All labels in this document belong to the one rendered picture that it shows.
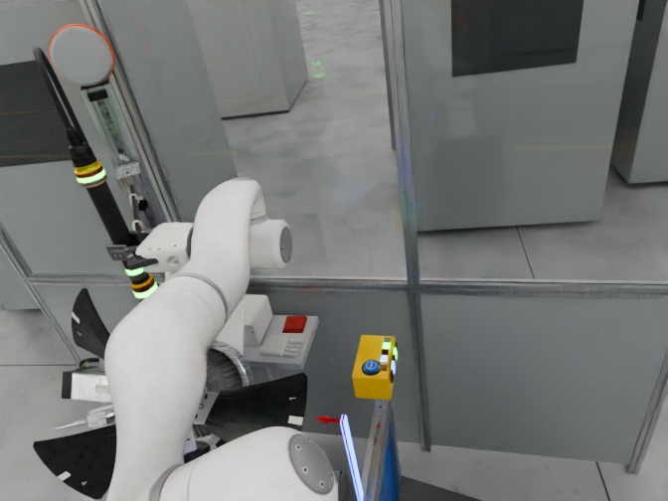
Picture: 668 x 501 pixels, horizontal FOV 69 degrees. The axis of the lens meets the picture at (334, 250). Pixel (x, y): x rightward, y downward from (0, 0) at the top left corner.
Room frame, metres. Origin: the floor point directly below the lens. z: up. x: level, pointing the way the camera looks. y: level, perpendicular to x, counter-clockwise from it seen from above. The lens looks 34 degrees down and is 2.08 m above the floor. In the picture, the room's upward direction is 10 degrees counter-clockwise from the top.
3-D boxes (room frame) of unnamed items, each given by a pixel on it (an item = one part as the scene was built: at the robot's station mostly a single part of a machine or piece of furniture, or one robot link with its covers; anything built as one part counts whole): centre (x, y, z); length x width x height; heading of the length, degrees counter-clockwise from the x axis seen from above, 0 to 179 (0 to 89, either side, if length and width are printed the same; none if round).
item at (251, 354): (1.34, 0.31, 0.85); 0.36 x 0.24 x 0.03; 72
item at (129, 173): (1.39, 0.56, 1.53); 0.10 x 0.07 x 0.08; 17
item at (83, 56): (1.48, 0.58, 1.88); 0.17 x 0.15 x 0.16; 72
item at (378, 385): (0.95, -0.06, 1.02); 0.16 x 0.10 x 0.11; 162
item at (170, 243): (0.75, 0.27, 1.65); 0.11 x 0.10 x 0.07; 72
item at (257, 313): (1.40, 0.38, 0.92); 0.17 x 0.16 x 0.11; 162
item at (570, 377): (1.47, 0.15, 0.50); 2.59 x 0.03 x 0.91; 72
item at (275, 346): (1.26, 0.24, 0.87); 0.15 x 0.09 x 0.02; 68
